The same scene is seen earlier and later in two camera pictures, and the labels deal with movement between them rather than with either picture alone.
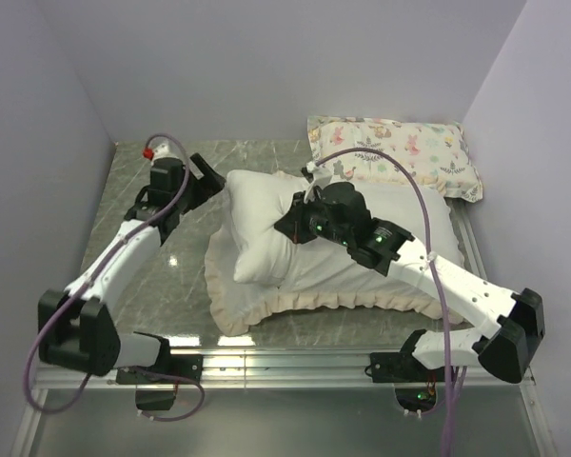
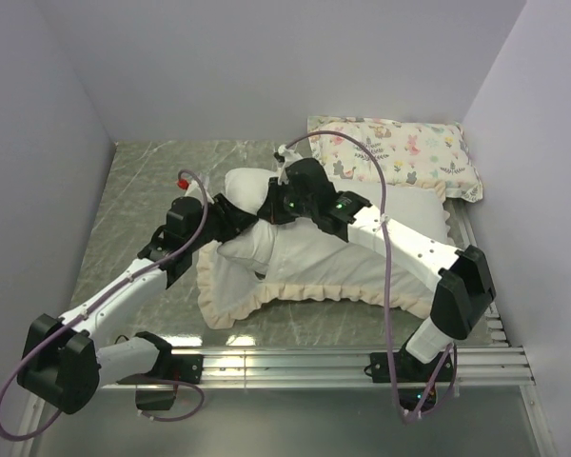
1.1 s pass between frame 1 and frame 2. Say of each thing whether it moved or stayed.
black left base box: stayed
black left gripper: moved
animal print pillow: stayed
